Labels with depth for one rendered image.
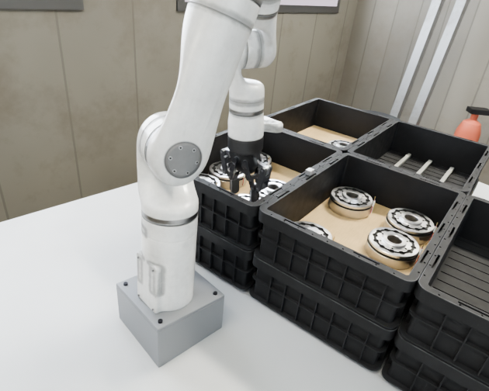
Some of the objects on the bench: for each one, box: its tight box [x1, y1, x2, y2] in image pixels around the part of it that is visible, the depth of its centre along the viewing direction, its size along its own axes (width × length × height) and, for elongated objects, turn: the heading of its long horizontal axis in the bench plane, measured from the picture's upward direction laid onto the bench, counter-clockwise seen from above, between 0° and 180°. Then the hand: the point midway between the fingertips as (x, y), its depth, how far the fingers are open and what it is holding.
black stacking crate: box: [382, 303, 489, 391], centre depth 74 cm, size 40×30×12 cm
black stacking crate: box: [196, 224, 261, 290], centre depth 103 cm, size 40×30×12 cm
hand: (244, 192), depth 89 cm, fingers open, 5 cm apart
